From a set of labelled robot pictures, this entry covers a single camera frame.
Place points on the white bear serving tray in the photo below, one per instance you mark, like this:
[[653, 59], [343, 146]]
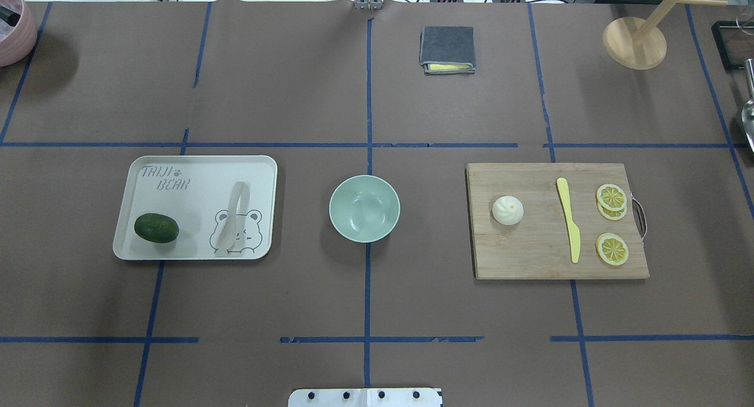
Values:
[[194, 190]]

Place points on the wooden mug tree stand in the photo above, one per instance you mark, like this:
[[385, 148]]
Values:
[[637, 43]]

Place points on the metal scoop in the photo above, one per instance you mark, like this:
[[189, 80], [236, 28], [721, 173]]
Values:
[[746, 114]]

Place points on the dark green avocado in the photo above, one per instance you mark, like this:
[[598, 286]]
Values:
[[156, 228]]

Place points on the white ceramic soup spoon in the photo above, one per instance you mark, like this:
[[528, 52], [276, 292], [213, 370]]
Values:
[[227, 236]]

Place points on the bamboo cutting board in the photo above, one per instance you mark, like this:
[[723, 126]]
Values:
[[537, 247]]

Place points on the hidden lemon slice underneath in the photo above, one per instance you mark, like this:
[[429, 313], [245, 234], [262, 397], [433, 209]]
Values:
[[610, 214]]

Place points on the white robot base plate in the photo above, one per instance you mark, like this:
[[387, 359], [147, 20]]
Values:
[[366, 397]]

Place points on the upper lemon slice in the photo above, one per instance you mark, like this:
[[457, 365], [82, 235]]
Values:
[[611, 197]]

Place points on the light green bowl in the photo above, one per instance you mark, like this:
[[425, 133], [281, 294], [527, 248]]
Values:
[[364, 208]]

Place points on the yellow plastic knife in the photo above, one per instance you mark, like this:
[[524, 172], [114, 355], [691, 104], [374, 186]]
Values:
[[574, 233]]

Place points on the lower lemon slice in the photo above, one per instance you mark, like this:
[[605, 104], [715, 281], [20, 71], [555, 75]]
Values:
[[612, 249]]

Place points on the white steamed bun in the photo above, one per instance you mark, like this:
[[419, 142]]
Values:
[[507, 210]]

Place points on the dark tray with glasses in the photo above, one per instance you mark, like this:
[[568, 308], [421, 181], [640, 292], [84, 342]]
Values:
[[734, 41]]

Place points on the pink bowl with ice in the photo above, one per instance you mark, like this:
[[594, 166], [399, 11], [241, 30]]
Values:
[[17, 42]]

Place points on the folded grey yellow cloth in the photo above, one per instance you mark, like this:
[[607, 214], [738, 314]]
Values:
[[447, 50]]

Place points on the lemon slice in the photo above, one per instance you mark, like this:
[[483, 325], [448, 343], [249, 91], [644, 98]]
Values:
[[611, 197], [612, 249]]

